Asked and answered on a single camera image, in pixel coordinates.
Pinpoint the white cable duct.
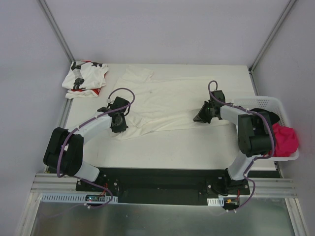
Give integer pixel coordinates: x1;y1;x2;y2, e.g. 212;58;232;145
207;198;224;207
41;193;118;204

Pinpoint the white plastic laundry basket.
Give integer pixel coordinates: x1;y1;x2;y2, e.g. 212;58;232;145
231;96;300;162

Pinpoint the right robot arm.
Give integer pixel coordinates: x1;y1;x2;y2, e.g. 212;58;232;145
193;90;279;194

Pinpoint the red white folded shirt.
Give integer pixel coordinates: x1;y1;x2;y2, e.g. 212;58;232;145
65;88;101;99

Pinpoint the left white cable duct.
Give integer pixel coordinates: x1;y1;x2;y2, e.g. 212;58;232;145
41;193;118;204

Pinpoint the left aluminium frame post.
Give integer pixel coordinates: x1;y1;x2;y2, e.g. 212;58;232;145
37;0;75;63

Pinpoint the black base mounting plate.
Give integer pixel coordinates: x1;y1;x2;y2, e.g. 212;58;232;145
76;168;250;206

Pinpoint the aluminium frame post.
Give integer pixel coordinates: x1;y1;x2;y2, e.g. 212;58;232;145
249;0;298;75
37;0;75;63

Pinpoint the pink garment in basket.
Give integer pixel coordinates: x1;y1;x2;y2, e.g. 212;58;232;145
272;123;299;157

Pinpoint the right aluminium frame post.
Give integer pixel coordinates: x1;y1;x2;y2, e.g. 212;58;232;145
249;0;298;75

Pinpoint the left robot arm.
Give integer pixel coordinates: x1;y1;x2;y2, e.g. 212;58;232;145
43;97;130;191

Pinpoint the cream white t shirt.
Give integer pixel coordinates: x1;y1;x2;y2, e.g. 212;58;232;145
106;65;229;141

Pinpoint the black garment in basket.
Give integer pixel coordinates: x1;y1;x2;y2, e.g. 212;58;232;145
251;107;281;123

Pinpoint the right white cable duct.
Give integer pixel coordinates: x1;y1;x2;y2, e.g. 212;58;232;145
207;198;224;207

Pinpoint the white black patterned folded shirt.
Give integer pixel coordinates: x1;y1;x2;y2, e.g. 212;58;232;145
62;61;109;90

